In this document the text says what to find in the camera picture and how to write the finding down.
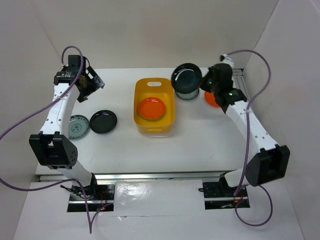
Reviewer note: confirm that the aluminium front rail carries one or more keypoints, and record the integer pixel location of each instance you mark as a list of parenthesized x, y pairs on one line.
[(158, 176)]

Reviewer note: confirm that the black plate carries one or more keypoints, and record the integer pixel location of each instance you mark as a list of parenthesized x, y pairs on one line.
[(103, 121), (186, 78)]

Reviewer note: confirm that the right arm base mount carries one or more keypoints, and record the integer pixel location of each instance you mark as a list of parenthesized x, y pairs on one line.
[(219, 196)]

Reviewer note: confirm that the orange plate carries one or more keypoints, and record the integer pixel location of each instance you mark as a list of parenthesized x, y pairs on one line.
[(151, 108), (210, 99)]

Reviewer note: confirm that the blue patterned plate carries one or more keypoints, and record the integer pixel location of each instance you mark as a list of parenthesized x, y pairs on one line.
[(78, 127), (187, 96)]

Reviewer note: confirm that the yellow plastic bin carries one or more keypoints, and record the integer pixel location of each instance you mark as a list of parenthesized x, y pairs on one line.
[(160, 88)]

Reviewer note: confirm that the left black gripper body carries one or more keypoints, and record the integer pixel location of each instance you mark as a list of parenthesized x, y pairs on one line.
[(89, 83)]

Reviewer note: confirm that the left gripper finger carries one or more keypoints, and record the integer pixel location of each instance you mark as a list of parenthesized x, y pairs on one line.
[(95, 80), (84, 93)]

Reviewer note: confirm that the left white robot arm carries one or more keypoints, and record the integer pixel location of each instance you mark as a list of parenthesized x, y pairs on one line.
[(51, 146)]

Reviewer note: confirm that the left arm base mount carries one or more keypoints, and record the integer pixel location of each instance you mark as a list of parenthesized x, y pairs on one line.
[(102, 198)]

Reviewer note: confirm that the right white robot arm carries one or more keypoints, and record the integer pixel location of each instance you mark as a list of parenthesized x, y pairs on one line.
[(265, 160)]

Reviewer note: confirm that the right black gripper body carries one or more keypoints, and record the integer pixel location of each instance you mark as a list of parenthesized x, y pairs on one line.
[(212, 86)]

